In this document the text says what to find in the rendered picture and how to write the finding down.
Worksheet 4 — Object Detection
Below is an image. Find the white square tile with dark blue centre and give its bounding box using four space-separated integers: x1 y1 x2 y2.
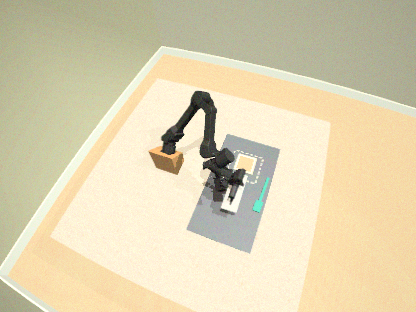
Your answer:
234 154 257 175

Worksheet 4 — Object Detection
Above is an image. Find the teal small trowel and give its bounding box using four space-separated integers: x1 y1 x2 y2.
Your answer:
252 178 269 213

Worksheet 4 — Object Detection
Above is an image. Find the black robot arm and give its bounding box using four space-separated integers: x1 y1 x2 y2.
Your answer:
160 90 235 192

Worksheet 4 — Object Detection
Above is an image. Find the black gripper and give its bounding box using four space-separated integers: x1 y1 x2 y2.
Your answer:
215 165 246 187

